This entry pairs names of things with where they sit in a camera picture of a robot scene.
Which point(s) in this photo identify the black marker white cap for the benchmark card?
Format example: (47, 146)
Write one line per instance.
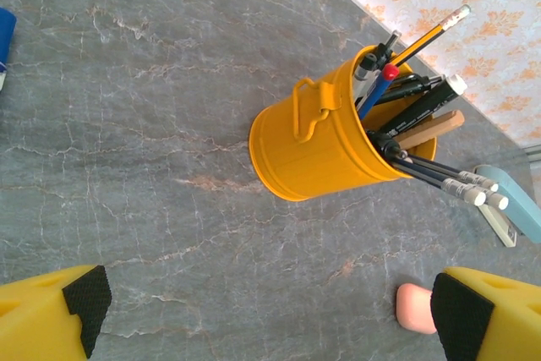
(422, 107)

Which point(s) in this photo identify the yellow metal pen cup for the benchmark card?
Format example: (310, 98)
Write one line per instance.
(304, 158)

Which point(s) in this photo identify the blue pen red cap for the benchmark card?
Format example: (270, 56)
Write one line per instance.
(376, 92)

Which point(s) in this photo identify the pink eraser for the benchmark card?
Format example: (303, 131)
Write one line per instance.
(412, 306)

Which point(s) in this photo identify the flat wooden stick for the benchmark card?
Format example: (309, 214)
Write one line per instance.
(435, 128)

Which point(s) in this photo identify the black ballpoint pen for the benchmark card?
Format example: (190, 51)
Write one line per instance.
(406, 88)

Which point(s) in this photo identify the yellow and black pencil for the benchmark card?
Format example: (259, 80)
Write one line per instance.
(431, 35)

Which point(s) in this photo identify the blue whiteboard marker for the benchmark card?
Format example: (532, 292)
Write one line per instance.
(5, 39)

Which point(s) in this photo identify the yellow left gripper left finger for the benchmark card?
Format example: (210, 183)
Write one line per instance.
(38, 318)

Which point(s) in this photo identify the teal and white stapler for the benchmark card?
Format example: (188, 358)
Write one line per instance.
(520, 204)

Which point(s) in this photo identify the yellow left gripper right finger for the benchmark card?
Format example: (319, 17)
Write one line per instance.
(498, 318)

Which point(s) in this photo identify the clear pen black clip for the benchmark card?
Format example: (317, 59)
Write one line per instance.
(372, 61)

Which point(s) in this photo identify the dark pencil white eraser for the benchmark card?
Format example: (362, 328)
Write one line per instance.
(455, 187)
(502, 201)
(469, 177)

